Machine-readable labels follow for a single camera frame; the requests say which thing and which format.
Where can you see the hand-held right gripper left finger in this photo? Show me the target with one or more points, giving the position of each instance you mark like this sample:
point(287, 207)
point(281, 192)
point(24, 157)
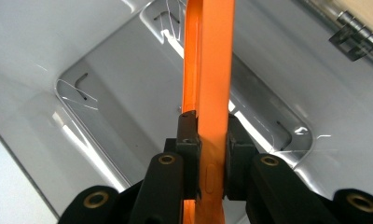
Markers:
point(190, 161)

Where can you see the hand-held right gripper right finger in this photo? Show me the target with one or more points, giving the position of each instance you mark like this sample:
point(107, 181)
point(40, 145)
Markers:
point(237, 161)

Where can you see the grey transparent plastic box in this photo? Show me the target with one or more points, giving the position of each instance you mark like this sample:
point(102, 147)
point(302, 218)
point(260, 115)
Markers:
point(113, 109)

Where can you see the orange phone case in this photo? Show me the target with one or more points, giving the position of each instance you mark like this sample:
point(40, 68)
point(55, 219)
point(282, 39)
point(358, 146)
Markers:
point(212, 62)

